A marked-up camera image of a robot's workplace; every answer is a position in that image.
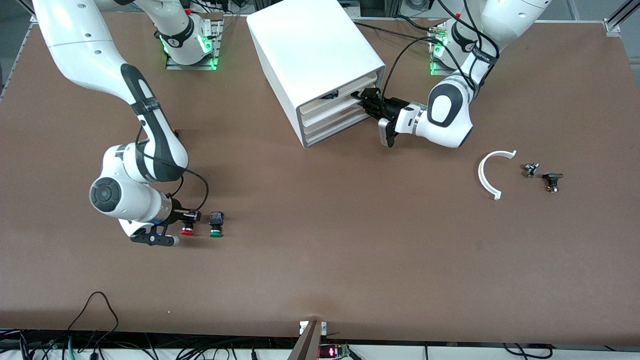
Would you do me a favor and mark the green push button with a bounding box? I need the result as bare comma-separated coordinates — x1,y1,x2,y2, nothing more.
208,211,225,239

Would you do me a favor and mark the white semicircular plastic clamp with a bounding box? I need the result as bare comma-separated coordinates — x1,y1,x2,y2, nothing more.
478,149,518,201

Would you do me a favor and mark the device with red display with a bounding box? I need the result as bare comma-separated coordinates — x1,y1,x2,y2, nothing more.
318,344,352,360

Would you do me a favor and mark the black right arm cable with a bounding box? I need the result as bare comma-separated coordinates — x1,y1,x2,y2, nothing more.
135,125,210,213

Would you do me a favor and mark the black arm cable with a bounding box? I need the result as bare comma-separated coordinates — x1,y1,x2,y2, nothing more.
382,36,501,101
135,125,210,213

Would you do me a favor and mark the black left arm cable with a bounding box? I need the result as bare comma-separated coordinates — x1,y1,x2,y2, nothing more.
382,36,501,101

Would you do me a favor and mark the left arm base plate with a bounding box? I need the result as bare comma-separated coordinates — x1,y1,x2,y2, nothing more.
429,22,483,77

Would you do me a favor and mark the black cable on table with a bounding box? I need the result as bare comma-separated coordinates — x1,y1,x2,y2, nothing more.
350,20,443,46

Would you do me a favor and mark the black looped cable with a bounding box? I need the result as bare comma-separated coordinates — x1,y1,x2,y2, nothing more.
67,291,120,346

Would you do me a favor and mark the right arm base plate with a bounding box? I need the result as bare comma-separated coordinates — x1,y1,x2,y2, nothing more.
165,12,224,71

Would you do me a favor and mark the black switch component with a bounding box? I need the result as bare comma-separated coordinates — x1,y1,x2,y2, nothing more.
542,172,564,194

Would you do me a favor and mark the metal camera post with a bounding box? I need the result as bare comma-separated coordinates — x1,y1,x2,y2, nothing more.
287,320,328,360

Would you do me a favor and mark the aluminium frame profile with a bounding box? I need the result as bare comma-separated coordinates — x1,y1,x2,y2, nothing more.
602,0,640,36

